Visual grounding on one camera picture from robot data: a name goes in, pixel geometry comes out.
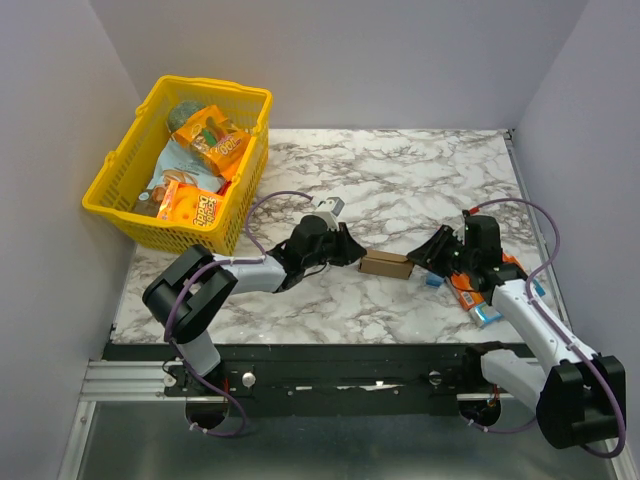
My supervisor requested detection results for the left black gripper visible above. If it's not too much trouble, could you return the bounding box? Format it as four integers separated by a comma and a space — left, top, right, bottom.
303, 225, 365, 271

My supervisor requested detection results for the brown cardboard paper box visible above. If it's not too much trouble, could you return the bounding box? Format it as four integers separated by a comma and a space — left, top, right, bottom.
358, 249, 414, 280

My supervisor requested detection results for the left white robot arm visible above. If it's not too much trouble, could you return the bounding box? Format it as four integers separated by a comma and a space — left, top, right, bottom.
142, 215, 366, 395

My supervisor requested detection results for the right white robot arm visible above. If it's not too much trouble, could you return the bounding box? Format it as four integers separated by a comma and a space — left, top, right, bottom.
407, 213, 626, 455

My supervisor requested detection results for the orange snack box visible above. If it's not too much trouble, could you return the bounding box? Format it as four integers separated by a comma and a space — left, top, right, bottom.
446, 253, 527, 311

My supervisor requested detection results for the blue rectangular pack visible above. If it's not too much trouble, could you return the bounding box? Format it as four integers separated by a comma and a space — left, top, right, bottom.
425, 272, 445, 288

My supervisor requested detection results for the teal white small packet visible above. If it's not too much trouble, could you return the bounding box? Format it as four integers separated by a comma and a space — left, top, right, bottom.
470, 279, 544, 333

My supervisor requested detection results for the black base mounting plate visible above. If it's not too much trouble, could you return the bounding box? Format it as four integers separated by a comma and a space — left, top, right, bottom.
164, 342, 521, 417

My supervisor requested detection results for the orange sponge daddy package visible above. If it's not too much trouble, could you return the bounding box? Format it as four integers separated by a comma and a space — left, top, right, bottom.
156, 180, 224, 228

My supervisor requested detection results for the orange gummy candy bag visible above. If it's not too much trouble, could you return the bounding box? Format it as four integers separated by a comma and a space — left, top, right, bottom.
170, 104, 251, 182

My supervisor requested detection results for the light blue snack bag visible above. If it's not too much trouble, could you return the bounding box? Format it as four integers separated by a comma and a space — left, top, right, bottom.
146, 140, 226, 202

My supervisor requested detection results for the green round scouring pad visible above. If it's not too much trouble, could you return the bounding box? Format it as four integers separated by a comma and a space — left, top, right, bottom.
167, 100, 206, 134

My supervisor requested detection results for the yellow plastic basket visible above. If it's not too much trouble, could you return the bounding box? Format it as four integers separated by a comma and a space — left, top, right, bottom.
82, 75, 273, 255

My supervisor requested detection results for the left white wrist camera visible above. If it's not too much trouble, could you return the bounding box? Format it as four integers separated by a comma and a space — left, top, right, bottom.
311, 197, 345, 231

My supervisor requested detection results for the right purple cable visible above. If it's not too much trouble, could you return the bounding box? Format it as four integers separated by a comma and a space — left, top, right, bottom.
464, 198, 628, 459

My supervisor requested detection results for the purple cable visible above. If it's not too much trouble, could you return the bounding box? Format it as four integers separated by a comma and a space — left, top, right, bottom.
464, 198, 628, 459
164, 190, 317, 346

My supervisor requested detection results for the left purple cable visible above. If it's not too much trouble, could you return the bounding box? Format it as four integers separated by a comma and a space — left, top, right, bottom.
164, 190, 317, 346

